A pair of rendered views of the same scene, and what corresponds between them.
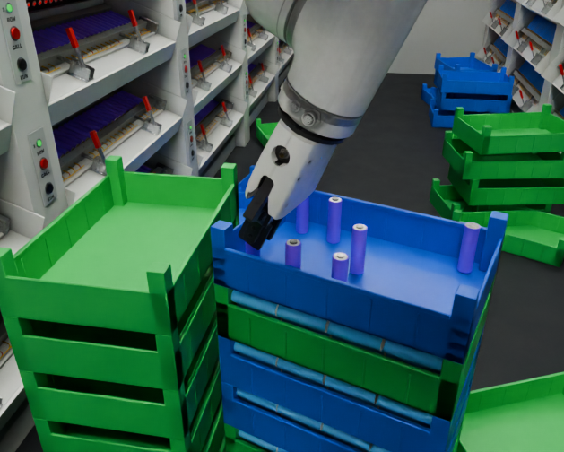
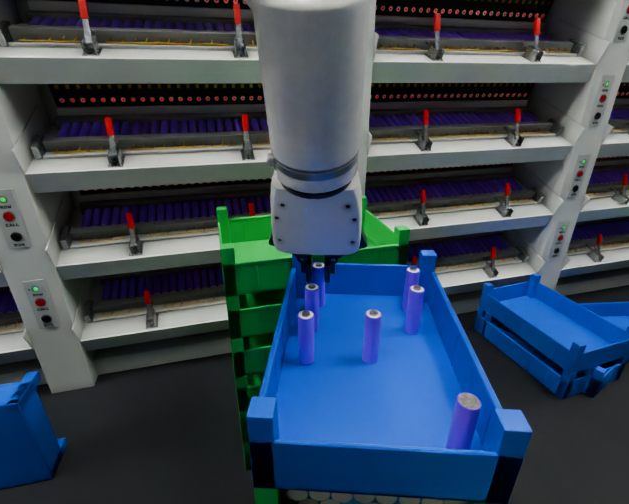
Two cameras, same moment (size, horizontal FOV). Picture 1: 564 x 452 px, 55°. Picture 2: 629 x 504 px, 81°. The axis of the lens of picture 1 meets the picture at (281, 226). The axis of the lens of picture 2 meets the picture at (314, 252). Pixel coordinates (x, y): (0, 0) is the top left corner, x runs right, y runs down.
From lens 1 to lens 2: 0.54 m
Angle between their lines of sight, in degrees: 58
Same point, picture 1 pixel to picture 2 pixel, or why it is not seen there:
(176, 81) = (560, 181)
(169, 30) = (571, 134)
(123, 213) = not seen: hidden behind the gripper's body
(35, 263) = (255, 230)
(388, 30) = (271, 65)
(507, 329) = not seen: outside the picture
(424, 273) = (413, 414)
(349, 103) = (280, 150)
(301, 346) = not seen: hidden behind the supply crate
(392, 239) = (454, 368)
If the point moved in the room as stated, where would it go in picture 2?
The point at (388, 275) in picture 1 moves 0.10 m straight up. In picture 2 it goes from (381, 384) to (389, 304)
